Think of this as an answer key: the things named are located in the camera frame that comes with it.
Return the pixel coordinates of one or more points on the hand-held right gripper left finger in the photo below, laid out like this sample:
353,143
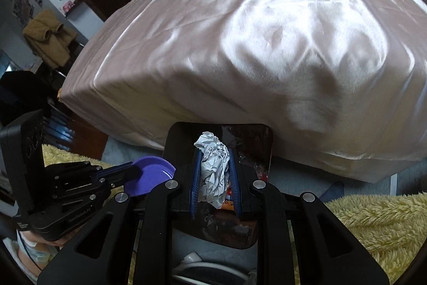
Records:
196,184

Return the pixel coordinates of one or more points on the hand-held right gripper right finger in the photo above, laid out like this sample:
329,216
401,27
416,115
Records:
235,184

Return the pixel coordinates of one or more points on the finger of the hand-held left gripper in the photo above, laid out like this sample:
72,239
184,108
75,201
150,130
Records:
126,178
116,168

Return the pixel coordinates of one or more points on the white paper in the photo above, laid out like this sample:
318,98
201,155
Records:
212,168

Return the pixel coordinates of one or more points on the purple plastic dish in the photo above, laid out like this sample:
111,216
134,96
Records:
150,171

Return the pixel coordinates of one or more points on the black steel trash bin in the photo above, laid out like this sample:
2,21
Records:
253,138

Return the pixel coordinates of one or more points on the light blue floor mat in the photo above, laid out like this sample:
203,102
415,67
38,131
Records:
300,184

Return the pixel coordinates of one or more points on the person's leg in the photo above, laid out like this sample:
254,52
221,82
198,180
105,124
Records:
36,255

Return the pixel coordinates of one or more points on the brown coat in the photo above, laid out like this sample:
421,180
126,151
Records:
50,38

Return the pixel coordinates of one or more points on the yellow fluffy blanket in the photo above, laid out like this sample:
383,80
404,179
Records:
373,225

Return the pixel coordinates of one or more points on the wall photo collage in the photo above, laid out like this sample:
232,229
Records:
25,1

